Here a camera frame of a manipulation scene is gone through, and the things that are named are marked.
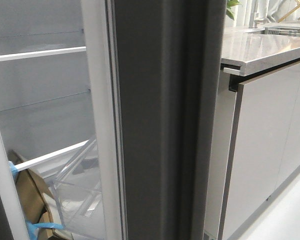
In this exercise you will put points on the clear plastic fridge drawer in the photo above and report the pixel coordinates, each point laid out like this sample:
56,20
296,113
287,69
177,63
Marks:
77,191

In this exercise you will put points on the white fridge interior body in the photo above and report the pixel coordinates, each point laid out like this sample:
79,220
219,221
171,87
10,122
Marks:
52,102

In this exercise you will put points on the lower white fridge shelf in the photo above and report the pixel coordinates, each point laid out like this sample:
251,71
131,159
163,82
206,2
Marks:
47,157

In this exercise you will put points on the white fridge shelf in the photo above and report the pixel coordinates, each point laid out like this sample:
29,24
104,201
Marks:
42,53
47,157

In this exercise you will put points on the upper white fridge shelf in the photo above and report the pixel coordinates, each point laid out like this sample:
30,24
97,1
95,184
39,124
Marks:
42,53

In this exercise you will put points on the light grey cabinet front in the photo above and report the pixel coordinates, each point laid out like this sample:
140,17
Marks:
255,145

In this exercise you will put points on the grey stone countertop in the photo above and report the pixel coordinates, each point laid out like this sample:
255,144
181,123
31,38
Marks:
244,54

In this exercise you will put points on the brown cardboard box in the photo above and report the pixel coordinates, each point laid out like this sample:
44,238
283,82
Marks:
37,201

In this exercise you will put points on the chrome kitchen faucet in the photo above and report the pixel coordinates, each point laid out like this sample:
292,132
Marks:
258,14

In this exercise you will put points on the steel sink basin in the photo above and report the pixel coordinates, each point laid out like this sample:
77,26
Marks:
278,29

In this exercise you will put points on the blue tape strip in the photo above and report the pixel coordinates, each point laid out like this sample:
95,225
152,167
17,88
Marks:
33,229

